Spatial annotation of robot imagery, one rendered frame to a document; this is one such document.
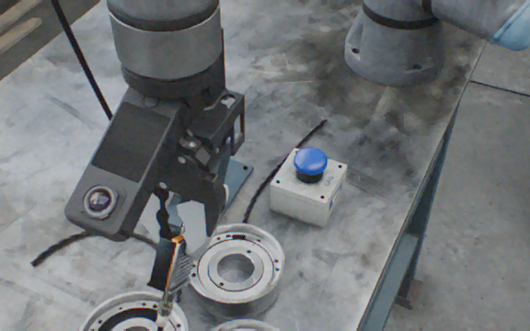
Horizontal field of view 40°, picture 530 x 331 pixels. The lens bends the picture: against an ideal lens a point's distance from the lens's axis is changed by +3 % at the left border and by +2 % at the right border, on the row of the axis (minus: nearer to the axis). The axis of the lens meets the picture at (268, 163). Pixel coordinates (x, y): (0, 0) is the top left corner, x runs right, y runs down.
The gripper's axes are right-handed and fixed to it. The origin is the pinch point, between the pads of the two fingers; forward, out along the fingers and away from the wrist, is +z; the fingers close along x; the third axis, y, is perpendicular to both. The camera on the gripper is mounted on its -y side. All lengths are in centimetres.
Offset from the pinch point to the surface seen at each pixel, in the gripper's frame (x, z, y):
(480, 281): -30, 94, 85
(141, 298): 4.7, 10.0, -0.4
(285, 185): -2.8, 8.9, 19.3
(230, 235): 0.3, 10.5, 11.0
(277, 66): 9.7, 13.5, 45.7
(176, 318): 0.5, 10.3, -0.8
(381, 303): -12, 69, 51
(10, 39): 137, 92, 118
